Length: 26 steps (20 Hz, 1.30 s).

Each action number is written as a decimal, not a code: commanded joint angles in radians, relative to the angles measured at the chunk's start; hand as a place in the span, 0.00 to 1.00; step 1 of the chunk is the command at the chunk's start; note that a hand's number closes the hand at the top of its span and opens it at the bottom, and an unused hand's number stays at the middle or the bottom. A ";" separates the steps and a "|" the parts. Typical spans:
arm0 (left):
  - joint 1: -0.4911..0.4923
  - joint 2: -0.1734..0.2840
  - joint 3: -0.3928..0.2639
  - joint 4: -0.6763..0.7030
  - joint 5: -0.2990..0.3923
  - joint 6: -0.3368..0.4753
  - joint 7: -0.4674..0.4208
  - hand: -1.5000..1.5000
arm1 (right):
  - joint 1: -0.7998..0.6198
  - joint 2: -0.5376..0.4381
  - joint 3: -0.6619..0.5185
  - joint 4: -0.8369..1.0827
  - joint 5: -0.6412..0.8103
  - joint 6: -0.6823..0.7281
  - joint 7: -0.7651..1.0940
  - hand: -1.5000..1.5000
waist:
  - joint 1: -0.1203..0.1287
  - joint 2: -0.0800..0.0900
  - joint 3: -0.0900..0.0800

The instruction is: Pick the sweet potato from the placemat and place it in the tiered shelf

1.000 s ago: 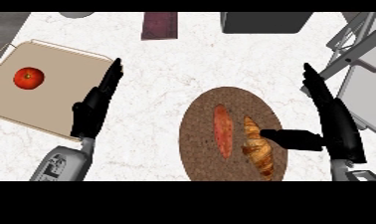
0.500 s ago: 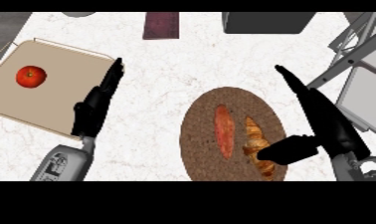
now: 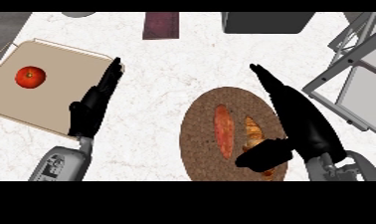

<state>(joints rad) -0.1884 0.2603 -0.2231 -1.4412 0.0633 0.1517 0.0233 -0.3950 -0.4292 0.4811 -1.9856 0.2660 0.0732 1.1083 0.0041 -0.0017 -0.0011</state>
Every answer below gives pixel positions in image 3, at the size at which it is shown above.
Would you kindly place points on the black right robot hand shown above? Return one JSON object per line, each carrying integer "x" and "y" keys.
{"x": 301, "y": 115}

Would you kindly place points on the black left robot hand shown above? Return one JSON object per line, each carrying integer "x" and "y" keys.
{"x": 93, "y": 102}

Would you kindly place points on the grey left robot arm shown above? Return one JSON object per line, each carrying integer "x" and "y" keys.
{"x": 62, "y": 163}

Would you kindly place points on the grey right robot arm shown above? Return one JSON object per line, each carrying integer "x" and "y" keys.
{"x": 337, "y": 168}

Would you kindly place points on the grey tiered shelf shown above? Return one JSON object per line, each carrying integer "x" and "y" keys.
{"x": 349, "y": 78}

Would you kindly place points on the orange sweet potato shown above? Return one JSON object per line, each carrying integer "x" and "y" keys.
{"x": 224, "y": 130}

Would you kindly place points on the brown round woven placemat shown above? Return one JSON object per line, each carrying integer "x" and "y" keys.
{"x": 205, "y": 128}

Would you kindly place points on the beige cutting board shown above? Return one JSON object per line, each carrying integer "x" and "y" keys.
{"x": 53, "y": 87}

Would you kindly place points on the golden croissant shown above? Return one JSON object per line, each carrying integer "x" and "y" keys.
{"x": 252, "y": 130}

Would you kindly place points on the red tomato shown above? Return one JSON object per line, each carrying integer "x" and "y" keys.
{"x": 29, "y": 77}

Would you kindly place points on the grey round object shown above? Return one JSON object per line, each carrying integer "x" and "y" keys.
{"x": 78, "y": 14}

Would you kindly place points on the dark purple box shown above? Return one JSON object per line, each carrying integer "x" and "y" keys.
{"x": 161, "y": 25}

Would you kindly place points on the grey slanted panel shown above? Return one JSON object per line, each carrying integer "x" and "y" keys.
{"x": 10, "y": 27}

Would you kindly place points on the dark grey appliance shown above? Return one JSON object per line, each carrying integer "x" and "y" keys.
{"x": 267, "y": 22}

